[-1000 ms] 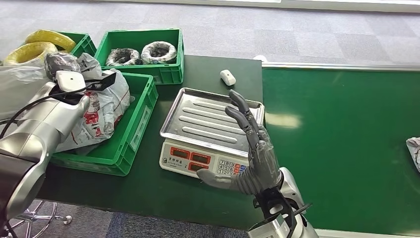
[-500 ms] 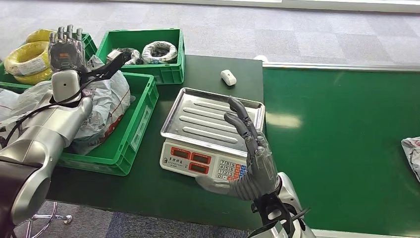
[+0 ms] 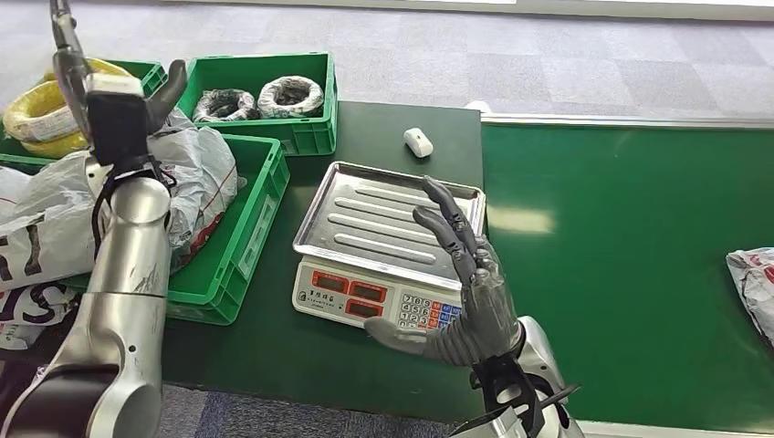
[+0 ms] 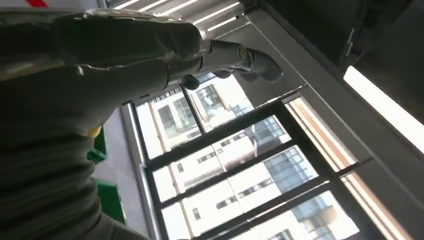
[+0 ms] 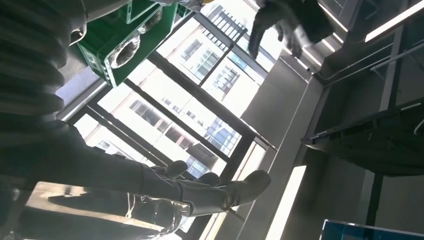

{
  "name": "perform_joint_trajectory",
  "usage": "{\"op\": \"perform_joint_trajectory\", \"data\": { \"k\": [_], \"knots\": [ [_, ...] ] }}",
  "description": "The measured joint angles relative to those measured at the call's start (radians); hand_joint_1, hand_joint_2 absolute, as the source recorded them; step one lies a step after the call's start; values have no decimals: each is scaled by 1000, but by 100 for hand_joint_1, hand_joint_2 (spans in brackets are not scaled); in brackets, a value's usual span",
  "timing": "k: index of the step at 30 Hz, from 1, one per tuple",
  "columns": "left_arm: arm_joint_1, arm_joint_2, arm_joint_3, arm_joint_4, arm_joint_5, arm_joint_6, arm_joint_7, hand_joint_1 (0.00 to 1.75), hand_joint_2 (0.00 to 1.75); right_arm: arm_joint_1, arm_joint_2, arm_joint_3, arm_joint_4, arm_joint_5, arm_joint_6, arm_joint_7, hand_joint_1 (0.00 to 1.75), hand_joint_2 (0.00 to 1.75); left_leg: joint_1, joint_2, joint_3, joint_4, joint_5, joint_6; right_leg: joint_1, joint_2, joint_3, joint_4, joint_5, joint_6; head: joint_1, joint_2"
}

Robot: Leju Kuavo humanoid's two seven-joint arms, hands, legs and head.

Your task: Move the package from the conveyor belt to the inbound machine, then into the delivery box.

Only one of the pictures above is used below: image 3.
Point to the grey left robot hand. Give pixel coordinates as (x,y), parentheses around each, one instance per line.
(66,60)

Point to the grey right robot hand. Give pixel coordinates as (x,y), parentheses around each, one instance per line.
(484,308)

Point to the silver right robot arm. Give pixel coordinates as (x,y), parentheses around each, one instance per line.
(541,362)

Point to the green conveyor belt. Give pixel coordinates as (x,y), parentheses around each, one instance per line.
(635,242)

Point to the grey plastic mailer package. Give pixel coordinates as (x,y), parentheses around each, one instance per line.
(205,181)

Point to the crumpled white mailer package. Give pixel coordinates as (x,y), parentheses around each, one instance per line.
(756,290)

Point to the green crate with label slot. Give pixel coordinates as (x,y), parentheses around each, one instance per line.
(257,199)
(302,136)
(154,75)

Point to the white scale with steel tray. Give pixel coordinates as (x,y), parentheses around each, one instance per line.
(363,230)

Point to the small white scanner device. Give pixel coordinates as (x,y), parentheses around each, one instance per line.
(418,142)

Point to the white round knob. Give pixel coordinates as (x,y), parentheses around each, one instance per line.
(479,106)

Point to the white mailer with red print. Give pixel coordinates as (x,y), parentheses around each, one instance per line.
(30,302)

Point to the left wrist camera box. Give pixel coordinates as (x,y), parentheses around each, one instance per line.
(118,121)

